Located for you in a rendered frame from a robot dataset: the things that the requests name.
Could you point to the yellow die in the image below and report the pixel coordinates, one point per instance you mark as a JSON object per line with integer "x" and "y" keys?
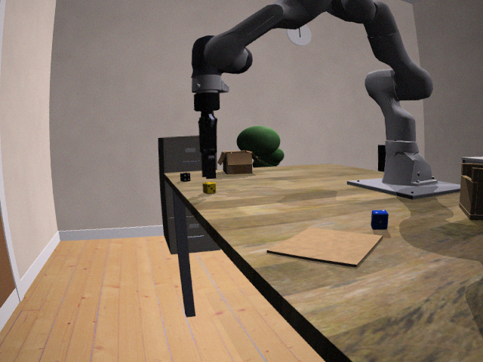
{"x": 209, "y": 188}

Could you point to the open brown cardboard box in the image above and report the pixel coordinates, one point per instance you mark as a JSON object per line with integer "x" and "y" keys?
{"x": 236, "y": 163}

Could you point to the brown wooden open-top crate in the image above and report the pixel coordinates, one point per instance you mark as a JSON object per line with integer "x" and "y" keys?
{"x": 471, "y": 191}

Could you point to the tan flat mat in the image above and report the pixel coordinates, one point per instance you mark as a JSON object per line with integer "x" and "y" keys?
{"x": 329, "y": 246}

